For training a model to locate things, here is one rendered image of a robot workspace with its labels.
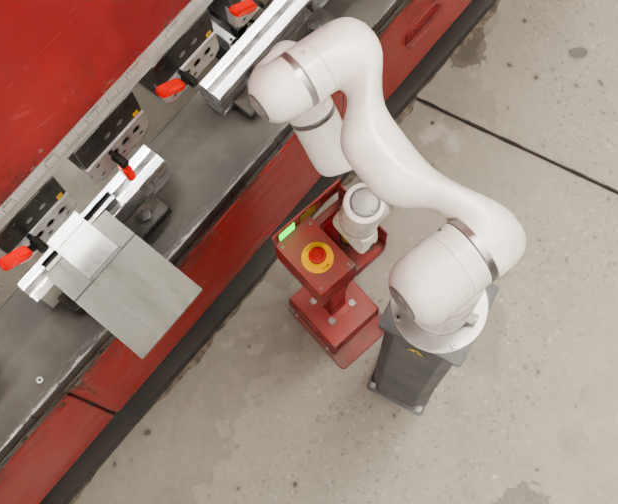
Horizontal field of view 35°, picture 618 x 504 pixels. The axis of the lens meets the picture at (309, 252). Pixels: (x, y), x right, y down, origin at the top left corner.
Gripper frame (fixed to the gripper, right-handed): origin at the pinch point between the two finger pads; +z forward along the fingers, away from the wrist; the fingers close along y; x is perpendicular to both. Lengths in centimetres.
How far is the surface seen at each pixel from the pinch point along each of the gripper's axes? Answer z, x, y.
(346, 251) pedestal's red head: 4.3, -2.7, 1.1
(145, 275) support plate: -24, -41, -19
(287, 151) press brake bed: 4.1, 2.9, -25.8
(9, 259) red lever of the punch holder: -54, -57, -30
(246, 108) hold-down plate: -12.7, -0.7, -35.2
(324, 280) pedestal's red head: -3.5, -12.2, 3.5
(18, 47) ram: -91, -34, -39
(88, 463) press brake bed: 71, -87, -9
